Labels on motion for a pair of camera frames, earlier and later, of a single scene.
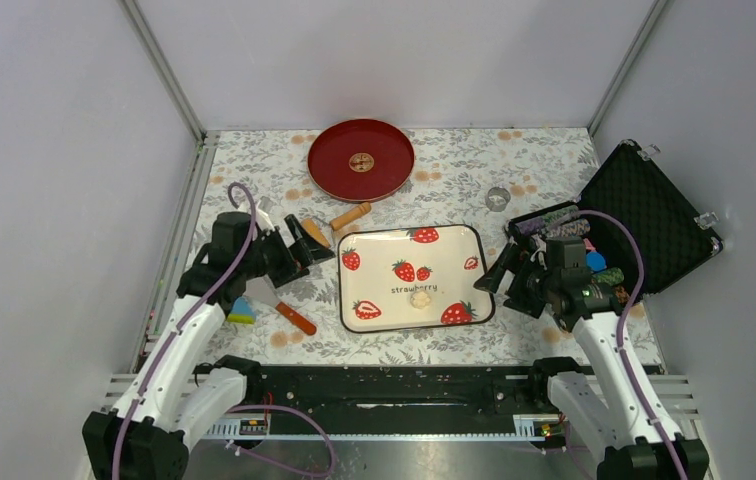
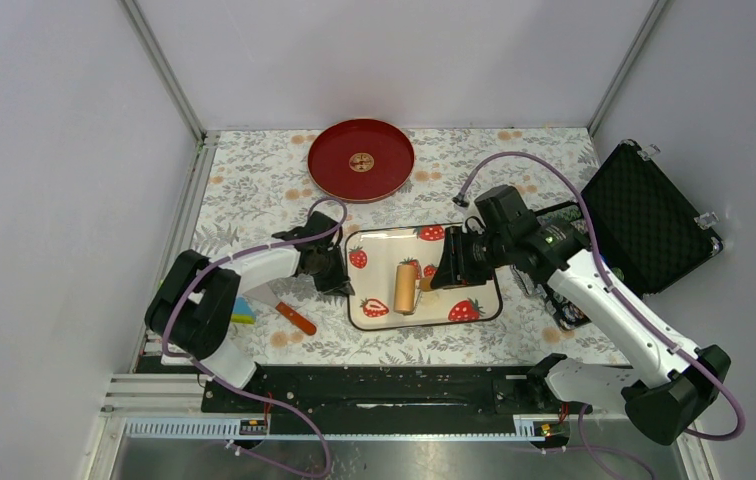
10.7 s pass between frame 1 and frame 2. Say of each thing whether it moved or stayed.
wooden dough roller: moved
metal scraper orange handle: stayed
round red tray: stayed
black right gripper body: moved
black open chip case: stayed
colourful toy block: stayed
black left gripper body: moved
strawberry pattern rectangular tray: stayed
